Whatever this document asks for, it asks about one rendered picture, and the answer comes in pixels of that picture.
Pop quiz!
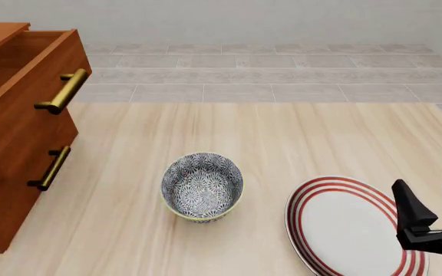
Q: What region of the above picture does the white plate with red rings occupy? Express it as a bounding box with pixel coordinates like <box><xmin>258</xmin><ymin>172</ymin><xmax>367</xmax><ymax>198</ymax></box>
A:
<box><xmin>284</xmin><ymin>175</ymin><xmax>430</xmax><ymax>276</ymax></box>

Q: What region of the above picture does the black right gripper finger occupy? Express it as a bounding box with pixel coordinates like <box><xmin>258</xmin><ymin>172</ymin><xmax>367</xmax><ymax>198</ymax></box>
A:
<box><xmin>391</xmin><ymin>179</ymin><xmax>439</xmax><ymax>231</ymax></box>

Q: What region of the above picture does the long brass drawer handle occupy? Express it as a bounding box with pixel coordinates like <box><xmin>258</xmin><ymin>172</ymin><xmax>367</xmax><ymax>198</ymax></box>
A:
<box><xmin>33</xmin><ymin>67</ymin><xmax>90</xmax><ymax>116</ymax></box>

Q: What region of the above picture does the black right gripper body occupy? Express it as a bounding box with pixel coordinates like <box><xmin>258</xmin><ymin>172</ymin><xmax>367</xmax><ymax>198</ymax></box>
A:
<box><xmin>395</xmin><ymin>224</ymin><xmax>442</xmax><ymax>276</ymax></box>

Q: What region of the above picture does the short brass drawer handle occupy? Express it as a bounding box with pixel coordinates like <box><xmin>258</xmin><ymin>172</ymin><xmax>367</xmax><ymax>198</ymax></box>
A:
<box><xmin>27</xmin><ymin>145</ymin><xmax>72</xmax><ymax>192</ymax></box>

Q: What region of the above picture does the closed wooden drawer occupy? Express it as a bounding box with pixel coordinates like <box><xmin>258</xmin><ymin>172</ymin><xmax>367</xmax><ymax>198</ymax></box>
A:
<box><xmin>0</xmin><ymin>108</ymin><xmax>80</xmax><ymax>202</ymax></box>

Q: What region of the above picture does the blue patterned bowl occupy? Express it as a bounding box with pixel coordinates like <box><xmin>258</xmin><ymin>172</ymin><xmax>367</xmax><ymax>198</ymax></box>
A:
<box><xmin>160</xmin><ymin>152</ymin><xmax>245</xmax><ymax>225</ymax></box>

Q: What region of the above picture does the open wooden drawer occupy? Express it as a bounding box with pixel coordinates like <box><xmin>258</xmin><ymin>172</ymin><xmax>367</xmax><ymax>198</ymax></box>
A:
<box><xmin>0</xmin><ymin>28</ymin><xmax>93</xmax><ymax>120</ymax></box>

